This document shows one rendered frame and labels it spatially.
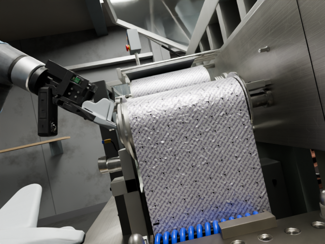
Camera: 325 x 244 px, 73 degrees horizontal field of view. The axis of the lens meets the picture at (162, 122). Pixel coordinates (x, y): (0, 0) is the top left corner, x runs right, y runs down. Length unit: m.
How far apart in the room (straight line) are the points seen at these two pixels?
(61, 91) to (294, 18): 0.47
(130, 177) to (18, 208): 0.36
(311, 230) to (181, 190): 0.22
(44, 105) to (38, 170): 4.01
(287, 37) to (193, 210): 0.37
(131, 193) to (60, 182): 3.96
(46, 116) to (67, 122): 3.81
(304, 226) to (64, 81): 0.53
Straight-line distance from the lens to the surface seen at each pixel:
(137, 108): 0.45
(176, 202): 0.46
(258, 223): 0.44
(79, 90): 0.53
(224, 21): 0.78
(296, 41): 0.46
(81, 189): 4.41
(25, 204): 0.19
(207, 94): 0.46
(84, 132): 4.29
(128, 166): 0.52
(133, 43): 1.09
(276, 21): 0.50
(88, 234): 0.97
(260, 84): 0.53
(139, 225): 0.57
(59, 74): 0.56
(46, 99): 0.56
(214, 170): 0.46
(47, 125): 0.55
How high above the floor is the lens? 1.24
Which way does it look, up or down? 1 degrees up
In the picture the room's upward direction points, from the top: 12 degrees counter-clockwise
